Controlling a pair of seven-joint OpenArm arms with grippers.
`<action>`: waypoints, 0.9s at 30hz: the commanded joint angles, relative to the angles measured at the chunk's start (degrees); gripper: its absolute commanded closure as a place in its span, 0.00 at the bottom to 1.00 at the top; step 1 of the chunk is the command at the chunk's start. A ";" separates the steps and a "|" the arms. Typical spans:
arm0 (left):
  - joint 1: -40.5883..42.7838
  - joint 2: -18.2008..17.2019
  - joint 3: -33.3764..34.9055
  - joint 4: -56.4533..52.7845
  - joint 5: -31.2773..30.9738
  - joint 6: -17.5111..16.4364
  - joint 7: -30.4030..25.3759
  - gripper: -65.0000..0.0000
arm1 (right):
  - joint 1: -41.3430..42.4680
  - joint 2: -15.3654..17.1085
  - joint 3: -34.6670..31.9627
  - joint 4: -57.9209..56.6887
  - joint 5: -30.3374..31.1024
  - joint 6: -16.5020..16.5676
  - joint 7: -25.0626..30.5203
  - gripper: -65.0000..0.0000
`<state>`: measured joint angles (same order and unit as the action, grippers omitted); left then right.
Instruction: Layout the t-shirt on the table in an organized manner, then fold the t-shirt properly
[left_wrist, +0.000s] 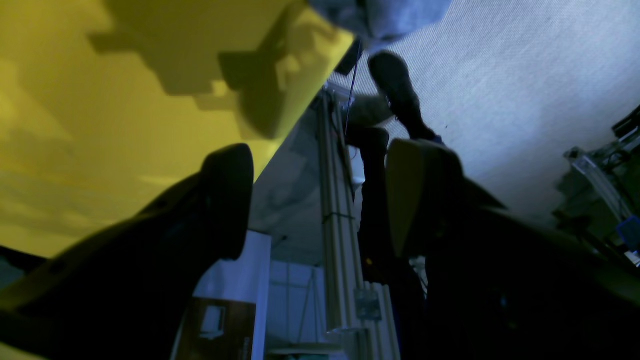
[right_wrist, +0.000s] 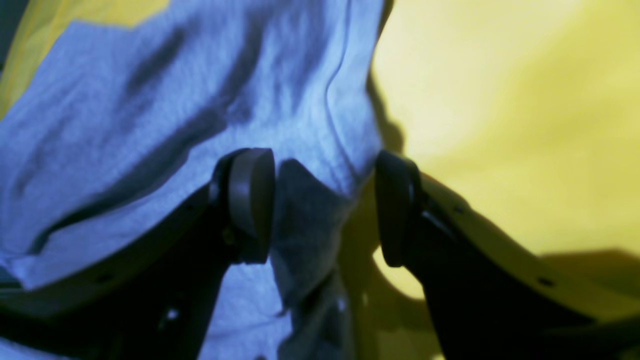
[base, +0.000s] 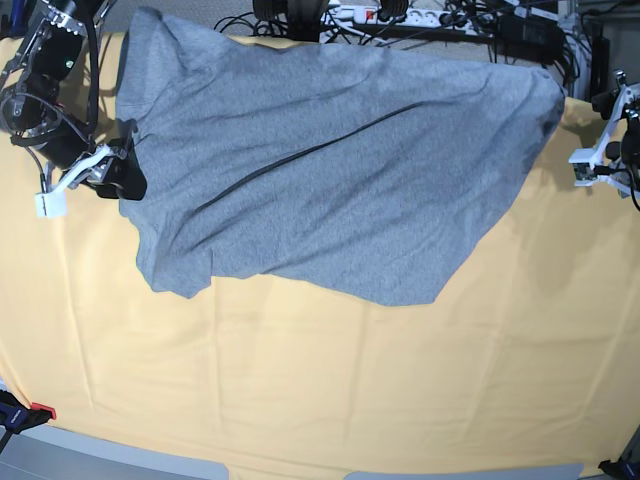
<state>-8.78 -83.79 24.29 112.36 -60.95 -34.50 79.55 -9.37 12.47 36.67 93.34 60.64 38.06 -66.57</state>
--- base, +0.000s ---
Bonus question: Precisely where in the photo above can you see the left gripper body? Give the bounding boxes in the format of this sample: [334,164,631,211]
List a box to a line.
[605,134,639,175]

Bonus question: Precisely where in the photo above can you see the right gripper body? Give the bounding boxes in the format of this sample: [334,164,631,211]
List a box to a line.
[34,124,96,171]

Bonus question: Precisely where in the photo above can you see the grey t-shirt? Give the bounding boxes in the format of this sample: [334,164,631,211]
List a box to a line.
[116,8,565,306]

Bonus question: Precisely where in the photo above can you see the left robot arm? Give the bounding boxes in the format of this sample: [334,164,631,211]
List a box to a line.
[591,90,639,210]

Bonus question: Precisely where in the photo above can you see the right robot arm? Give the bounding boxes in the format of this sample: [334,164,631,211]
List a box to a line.
[1,1,147,201]

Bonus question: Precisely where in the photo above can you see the black power adapter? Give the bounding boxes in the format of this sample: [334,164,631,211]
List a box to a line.
[498,15,565,51]

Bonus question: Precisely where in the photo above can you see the white power strip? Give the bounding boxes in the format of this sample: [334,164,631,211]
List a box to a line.
[321,2,490,38]

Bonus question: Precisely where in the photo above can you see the yellow table cloth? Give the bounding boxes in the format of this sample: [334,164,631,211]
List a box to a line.
[0,30,640,480]

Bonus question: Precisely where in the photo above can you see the red and black clamp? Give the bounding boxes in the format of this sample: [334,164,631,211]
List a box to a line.
[0,390,57,434]

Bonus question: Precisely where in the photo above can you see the black clamp right corner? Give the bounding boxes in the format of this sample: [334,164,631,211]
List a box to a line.
[598,457,640,480]

